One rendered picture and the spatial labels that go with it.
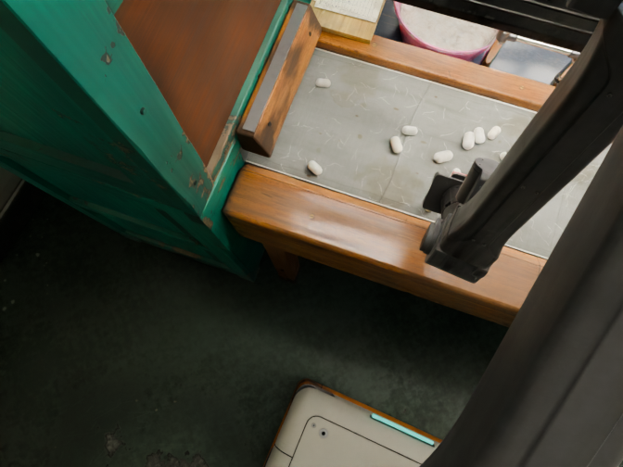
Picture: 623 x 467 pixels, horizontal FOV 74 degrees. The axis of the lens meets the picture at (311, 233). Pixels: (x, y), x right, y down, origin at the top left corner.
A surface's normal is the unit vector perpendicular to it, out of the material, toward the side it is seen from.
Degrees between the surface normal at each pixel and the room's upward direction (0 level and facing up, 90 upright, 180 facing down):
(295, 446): 0
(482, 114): 0
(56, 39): 90
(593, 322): 28
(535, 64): 0
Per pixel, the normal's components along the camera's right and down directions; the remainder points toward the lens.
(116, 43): 0.94, 0.32
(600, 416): -0.25, 0.15
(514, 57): 0.00, -0.25
